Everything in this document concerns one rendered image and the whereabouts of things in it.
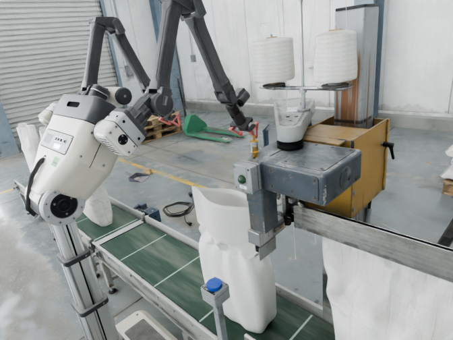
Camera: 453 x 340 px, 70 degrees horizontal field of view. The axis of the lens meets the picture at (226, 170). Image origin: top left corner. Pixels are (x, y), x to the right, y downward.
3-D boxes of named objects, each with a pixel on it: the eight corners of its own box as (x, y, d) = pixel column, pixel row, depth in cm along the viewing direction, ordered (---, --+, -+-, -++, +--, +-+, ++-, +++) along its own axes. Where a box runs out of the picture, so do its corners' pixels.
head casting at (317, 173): (249, 228, 117) (240, 150, 106) (288, 201, 132) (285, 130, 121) (325, 260, 96) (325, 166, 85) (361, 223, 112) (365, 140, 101)
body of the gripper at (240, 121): (238, 119, 157) (231, 106, 152) (254, 120, 150) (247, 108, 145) (230, 127, 154) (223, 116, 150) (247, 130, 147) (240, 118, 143)
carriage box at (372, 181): (294, 204, 137) (291, 133, 126) (333, 177, 159) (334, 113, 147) (350, 222, 120) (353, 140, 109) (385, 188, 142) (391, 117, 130)
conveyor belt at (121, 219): (21, 188, 405) (18, 181, 401) (53, 177, 429) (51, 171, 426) (99, 251, 254) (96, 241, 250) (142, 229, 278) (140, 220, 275)
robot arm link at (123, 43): (100, 24, 162) (110, 21, 154) (109, 19, 164) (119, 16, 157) (143, 99, 186) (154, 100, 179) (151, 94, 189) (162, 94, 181)
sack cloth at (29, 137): (29, 182, 395) (9, 125, 369) (46, 176, 408) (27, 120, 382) (44, 190, 364) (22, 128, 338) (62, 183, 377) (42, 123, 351)
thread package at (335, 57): (305, 85, 112) (303, 32, 106) (325, 78, 121) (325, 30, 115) (346, 85, 102) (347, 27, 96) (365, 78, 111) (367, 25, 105)
